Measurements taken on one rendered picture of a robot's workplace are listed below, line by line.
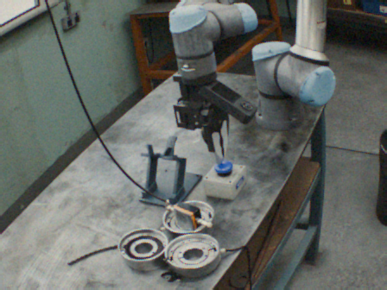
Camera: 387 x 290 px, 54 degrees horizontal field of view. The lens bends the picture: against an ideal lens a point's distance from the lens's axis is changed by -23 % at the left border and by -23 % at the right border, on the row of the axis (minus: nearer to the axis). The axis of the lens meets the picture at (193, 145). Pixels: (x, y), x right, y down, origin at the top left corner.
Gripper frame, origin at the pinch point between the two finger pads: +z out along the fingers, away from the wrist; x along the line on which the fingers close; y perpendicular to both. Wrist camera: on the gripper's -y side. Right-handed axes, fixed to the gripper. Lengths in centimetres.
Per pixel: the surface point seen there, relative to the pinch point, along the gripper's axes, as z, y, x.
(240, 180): 5.3, -3.7, -0.4
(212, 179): 3.6, 1.3, 3.1
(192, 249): 5.7, -4.6, 22.7
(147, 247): 6.8, 5.1, 24.7
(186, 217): 2.3, -0.9, 17.4
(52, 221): 8.2, 34.6, 27.8
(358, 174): 88, -15, -121
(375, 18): 44, -11, -319
